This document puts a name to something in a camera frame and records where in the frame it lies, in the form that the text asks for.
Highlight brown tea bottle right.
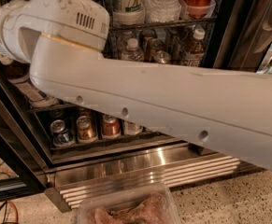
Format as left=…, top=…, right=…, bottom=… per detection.
left=180, top=28, right=205, bottom=67

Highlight water bottle bottom shelf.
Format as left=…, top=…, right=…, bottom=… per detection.
left=124, top=121, right=143, bottom=135

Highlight orange floor cable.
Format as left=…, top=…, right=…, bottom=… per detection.
left=0, top=200, right=20, bottom=224

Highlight clear water bottle top shelf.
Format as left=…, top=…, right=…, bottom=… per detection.
left=143, top=0, right=181, bottom=23

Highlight blue can bottom front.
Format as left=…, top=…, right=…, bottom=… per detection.
left=50, top=119, right=74, bottom=147

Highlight red can bottom front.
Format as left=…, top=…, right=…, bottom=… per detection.
left=102, top=114, right=121, bottom=139

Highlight brown tea bottle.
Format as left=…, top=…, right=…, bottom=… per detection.
left=180, top=28, right=205, bottom=67
left=9, top=74, right=59, bottom=108

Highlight clear plastic food container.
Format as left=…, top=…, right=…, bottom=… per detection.
left=78, top=183, right=181, bottom=224

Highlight gold can middle back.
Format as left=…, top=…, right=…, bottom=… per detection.
left=139, top=29, right=157, bottom=50

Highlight gold can middle front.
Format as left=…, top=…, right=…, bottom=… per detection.
left=153, top=50, right=171, bottom=64

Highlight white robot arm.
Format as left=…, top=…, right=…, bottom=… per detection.
left=0, top=0, right=272, bottom=171

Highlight gold can bottom left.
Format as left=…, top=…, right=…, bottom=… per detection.
left=76, top=116, right=97, bottom=143

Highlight brown tea bottle front left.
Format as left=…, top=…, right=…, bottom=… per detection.
left=9, top=74, right=59, bottom=108

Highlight steel fridge vent grille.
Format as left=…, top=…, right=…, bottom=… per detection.
left=45, top=141, right=260, bottom=212

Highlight water bottle middle back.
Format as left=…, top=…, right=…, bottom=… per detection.
left=117, top=31, right=136, bottom=52

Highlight left fridge glass door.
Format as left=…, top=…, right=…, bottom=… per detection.
left=0, top=81, right=48, bottom=205

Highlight gold can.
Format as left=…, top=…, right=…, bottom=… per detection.
left=153, top=50, right=171, bottom=64
left=139, top=29, right=157, bottom=50
left=145, top=38, right=165, bottom=62
left=76, top=116, right=97, bottom=143

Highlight water bottle middle front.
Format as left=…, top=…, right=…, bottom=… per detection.
left=121, top=38, right=144, bottom=62

